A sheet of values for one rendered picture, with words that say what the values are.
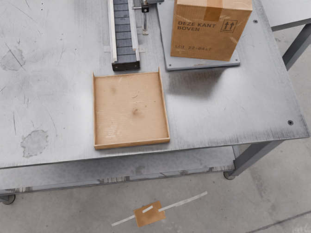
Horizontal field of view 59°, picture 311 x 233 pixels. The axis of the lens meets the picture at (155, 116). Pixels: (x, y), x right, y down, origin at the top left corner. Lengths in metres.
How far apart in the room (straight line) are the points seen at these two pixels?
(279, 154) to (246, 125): 0.99
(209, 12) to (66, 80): 0.59
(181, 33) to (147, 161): 0.82
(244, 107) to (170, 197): 0.88
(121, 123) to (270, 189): 1.22
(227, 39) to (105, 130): 0.55
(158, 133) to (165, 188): 0.84
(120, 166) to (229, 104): 0.77
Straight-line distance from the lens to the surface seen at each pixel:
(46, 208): 1.87
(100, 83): 1.10
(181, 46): 1.09
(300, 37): 1.74
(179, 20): 0.99
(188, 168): 1.60
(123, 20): 1.22
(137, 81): 1.09
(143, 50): 1.18
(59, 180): 1.64
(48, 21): 1.35
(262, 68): 1.22
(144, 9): 1.14
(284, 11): 1.48
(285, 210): 1.96
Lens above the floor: 1.76
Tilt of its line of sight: 65 degrees down
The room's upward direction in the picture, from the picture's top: 4 degrees clockwise
